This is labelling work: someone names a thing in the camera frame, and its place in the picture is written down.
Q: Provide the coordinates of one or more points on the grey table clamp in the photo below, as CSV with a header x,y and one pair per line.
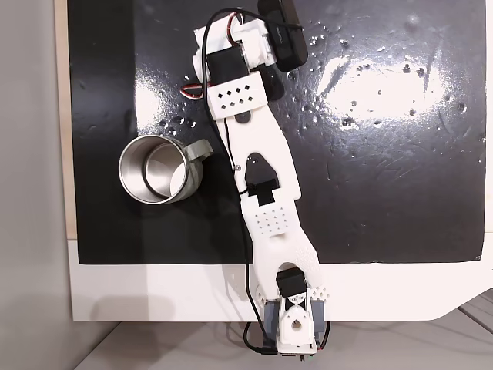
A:
x,y
319,318
271,318

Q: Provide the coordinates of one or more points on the stainless steel mug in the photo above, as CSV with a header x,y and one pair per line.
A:
x,y
135,169

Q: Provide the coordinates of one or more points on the glossy black table mat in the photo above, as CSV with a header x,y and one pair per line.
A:
x,y
385,192

